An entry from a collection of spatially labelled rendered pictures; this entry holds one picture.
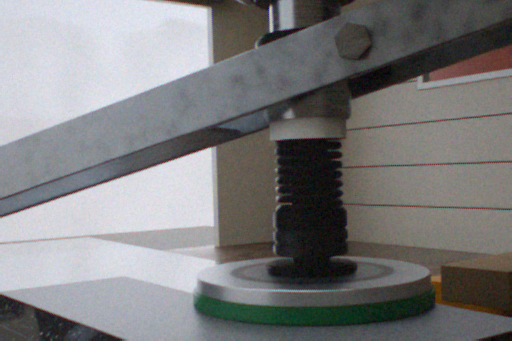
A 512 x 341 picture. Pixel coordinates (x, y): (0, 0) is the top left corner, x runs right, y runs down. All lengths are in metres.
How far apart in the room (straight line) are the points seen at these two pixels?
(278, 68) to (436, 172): 7.68
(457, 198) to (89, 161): 7.50
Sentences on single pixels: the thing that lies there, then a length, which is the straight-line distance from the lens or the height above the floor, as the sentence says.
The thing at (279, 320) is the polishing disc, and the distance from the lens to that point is 0.53.
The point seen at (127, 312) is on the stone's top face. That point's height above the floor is 0.85.
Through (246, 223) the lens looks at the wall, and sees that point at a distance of 9.17.
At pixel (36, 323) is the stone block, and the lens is 0.65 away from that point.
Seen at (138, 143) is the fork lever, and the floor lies 0.99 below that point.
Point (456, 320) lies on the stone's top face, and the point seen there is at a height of 0.85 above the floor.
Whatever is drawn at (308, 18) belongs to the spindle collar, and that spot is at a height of 1.10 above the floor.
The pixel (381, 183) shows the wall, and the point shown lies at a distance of 8.82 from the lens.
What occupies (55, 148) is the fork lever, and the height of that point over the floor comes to 0.99.
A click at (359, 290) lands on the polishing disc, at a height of 0.87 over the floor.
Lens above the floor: 0.97
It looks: 3 degrees down
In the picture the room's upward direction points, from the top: 2 degrees counter-clockwise
